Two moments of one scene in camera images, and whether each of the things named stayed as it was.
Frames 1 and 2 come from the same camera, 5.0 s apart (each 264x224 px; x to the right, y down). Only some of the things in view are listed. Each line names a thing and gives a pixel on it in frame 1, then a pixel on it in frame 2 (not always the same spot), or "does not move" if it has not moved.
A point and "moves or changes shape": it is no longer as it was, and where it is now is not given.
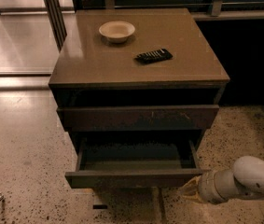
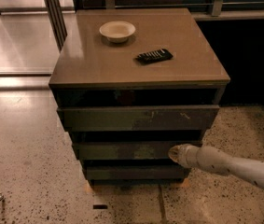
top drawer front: [139, 118] does not move
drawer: [135, 163] moves or changes shape
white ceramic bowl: [117, 31] does not move
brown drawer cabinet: [134, 91] does not move
